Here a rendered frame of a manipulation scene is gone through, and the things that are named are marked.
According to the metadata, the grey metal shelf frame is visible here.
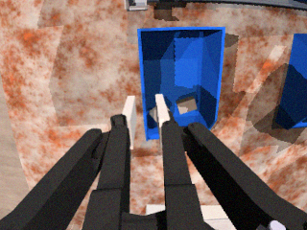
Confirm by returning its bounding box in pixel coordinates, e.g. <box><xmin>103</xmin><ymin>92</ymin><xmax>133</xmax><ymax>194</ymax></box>
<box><xmin>124</xmin><ymin>0</ymin><xmax>307</xmax><ymax>12</ymax></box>

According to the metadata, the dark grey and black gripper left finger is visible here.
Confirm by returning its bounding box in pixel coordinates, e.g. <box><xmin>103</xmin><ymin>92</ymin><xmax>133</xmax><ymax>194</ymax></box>
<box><xmin>0</xmin><ymin>96</ymin><xmax>137</xmax><ymax>230</ymax></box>

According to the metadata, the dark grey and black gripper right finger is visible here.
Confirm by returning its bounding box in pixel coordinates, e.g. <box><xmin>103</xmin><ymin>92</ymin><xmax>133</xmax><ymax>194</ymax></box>
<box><xmin>155</xmin><ymin>94</ymin><xmax>307</xmax><ymax>230</ymax></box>

